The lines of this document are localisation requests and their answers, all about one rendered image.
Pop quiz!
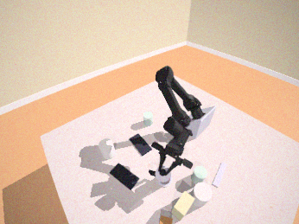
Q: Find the brown cube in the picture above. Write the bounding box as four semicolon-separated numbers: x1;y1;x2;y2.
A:
159;216;173;224

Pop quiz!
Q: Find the glass french press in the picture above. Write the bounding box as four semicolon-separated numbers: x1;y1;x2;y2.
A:
149;165;172;187

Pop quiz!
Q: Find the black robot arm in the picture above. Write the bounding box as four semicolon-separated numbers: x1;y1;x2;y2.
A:
156;65;205;157

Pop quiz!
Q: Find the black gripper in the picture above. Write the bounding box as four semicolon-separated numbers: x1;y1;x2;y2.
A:
151;138;193;176

